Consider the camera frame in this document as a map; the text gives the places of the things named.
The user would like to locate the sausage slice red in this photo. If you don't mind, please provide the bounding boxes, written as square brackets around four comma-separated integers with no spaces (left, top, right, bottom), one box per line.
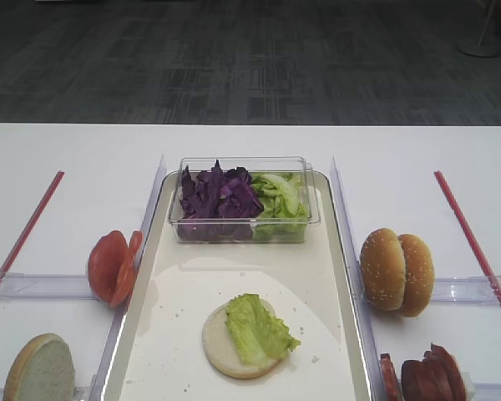
[380,353,402,401]

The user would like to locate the purple cabbage pieces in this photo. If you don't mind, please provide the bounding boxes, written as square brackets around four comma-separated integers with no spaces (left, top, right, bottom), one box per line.
[178,162,263,242]

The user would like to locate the right upper clear pusher track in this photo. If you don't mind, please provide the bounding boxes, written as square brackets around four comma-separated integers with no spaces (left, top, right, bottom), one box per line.
[430,276,501,306]

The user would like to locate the sesame bun top front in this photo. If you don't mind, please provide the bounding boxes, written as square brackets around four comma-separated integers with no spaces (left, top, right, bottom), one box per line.
[360,228,406,311]

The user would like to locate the bun half left rack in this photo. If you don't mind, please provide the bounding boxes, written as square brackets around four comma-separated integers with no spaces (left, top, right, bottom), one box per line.
[3,333,74,401]

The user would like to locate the bottom bun on tray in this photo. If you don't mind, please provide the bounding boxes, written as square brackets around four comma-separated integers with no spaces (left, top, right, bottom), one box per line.
[202,303,284,379]

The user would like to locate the right red strip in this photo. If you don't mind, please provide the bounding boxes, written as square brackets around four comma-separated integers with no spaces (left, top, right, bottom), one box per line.
[433,170,501,308]

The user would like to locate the right clear long rail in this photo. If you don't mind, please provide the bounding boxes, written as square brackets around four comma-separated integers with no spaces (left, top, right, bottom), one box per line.
[330,158,387,400]

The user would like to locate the cream rectangular tray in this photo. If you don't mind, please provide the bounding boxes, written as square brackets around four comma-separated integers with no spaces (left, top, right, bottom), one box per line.
[104,173,371,400]

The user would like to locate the clear plastic salad container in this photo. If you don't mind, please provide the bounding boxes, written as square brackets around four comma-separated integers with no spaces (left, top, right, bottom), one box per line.
[168,156,321,243]

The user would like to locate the left red strip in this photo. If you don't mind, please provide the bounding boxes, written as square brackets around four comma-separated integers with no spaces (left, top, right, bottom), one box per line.
[0,170,64,283]

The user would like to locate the lettuce leaf on bun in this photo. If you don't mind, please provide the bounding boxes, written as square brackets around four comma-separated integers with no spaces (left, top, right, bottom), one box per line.
[225,293,301,368]

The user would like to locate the bun top behind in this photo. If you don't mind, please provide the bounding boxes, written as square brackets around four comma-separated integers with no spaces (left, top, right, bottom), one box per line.
[398,234,434,317]

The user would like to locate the red strip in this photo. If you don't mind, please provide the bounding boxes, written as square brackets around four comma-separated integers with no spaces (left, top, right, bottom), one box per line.
[433,170,501,308]
[0,170,64,283]

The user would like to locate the large tomato slice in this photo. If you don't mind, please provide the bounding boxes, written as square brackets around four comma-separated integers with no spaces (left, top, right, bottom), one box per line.
[88,231,128,302]

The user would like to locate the green lettuce pieces in container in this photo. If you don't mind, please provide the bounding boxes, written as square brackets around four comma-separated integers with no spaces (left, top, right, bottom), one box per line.
[251,172,310,242]

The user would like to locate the left upper clear pusher track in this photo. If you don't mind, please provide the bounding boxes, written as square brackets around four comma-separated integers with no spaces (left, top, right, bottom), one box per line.
[0,272,97,300]

